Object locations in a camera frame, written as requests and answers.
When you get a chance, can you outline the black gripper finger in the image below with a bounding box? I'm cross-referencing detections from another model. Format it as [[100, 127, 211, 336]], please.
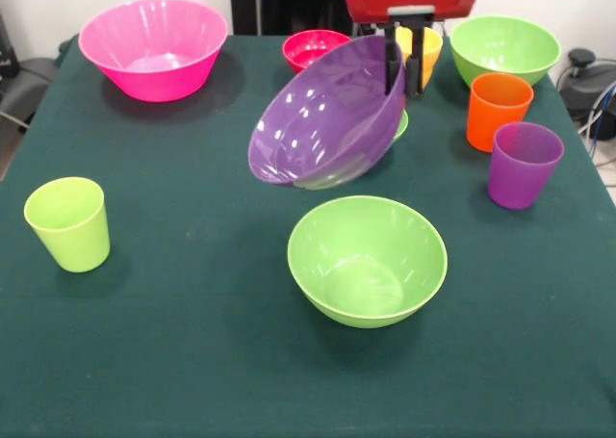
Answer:
[[383, 23, 403, 96], [406, 23, 427, 97]]

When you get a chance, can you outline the small green plastic bowl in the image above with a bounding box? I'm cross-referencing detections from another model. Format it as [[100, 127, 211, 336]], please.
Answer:
[[392, 109, 410, 143]]

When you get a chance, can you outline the purple plastic bowl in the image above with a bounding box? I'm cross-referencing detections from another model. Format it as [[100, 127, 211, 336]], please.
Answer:
[[247, 35, 409, 191]]

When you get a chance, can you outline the medium green plastic bowl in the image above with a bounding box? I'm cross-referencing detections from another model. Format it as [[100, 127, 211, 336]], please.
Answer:
[[287, 194, 449, 329]]

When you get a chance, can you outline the small crimson plastic bowl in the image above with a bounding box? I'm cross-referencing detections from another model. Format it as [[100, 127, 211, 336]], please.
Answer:
[[281, 29, 352, 76]]

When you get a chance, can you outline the orange plastic cup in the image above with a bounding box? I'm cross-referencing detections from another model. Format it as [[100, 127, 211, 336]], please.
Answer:
[[465, 72, 535, 154]]

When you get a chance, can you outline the large green plastic bowl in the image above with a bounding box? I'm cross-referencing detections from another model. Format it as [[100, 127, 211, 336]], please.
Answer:
[[449, 15, 563, 90]]

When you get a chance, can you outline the purple plastic cup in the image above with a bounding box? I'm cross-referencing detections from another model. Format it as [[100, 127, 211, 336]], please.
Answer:
[[487, 121, 565, 211]]

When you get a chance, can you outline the large pink plastic bowl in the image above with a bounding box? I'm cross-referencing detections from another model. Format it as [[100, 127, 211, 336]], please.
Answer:
[[77, 0, 230, 104]]

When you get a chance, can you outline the dark green tablecloth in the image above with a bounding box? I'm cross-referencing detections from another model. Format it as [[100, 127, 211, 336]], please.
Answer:
[[0, 33, 616, 438]]

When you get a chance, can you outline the lime green plastic cup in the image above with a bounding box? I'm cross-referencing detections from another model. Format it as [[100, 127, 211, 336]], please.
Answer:
[[23, 176, 112, 274]]

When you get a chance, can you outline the tangle of cables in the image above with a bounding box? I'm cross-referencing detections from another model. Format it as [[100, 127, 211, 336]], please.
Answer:
[[576, 79, 616, 169]]

